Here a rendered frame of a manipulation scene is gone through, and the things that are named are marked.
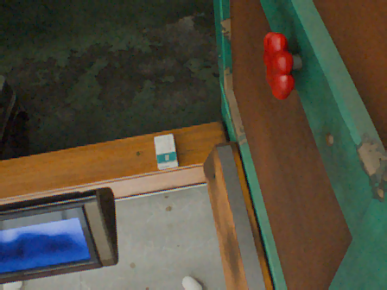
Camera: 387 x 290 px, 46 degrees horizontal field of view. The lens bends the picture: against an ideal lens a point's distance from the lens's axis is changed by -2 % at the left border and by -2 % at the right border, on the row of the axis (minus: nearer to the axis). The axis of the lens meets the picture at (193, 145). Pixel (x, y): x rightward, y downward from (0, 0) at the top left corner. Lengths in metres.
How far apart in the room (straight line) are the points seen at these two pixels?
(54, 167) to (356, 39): 0.71
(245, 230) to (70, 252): 0.29
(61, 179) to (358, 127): 0.69
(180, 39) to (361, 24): 1.98
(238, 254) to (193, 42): 1.63
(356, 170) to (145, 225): 0.60
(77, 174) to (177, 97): 1.14
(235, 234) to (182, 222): 0.17
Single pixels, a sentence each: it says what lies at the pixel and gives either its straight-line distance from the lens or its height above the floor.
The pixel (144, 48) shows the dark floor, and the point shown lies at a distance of 2.18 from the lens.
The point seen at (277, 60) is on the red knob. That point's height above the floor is 1.26.
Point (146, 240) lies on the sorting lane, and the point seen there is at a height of 0.74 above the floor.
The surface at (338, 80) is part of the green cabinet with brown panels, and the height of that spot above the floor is 1.27.
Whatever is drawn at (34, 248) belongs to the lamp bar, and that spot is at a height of 1.08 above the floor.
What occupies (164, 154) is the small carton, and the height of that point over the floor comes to 0.78.
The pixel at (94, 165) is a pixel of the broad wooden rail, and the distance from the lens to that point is 0.86.
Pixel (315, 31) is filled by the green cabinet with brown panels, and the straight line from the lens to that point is 0.28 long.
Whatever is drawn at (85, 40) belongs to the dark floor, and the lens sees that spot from 2.32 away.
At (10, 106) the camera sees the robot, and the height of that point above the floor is 0.25.
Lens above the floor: 1.45
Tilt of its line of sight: 54 degrees down
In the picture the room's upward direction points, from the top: 9 degrees counter-clockwise
